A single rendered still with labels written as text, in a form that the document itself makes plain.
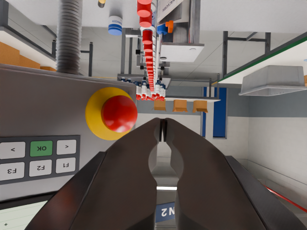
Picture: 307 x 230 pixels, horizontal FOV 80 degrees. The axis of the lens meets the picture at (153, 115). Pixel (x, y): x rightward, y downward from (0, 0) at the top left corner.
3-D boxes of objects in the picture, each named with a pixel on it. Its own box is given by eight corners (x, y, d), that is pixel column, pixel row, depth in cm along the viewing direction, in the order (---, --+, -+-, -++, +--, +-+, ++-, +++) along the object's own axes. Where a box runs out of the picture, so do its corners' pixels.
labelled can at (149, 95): (164, 87, 282) (164, 101, 282) (127, 86, 282) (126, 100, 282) (166, 82, 236) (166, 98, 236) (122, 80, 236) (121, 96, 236)
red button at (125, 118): (127, 130, 22) (140, 132, 19) (95, 130, 20) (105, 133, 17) (128, 98, 22) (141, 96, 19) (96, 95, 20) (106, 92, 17)
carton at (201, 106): (209, 100, 550) (209, 112, 549) (203, 101, 597) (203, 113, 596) (196, 99, 545) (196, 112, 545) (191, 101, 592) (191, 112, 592)
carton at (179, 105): (189, 99, 548) (188, 112, 547) (185, 101, 591) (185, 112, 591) (174, 99, 544) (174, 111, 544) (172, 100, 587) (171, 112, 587)
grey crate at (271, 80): (270, 78, 230) (270, 96, 230) (238, 77, 231) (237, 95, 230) (310, 65, 170) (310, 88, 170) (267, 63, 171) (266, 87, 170)
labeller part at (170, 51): (193, 60, 60) (193, 63, 60) (159, 58, 60) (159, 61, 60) (204, 43, 47) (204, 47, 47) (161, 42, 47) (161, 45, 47)
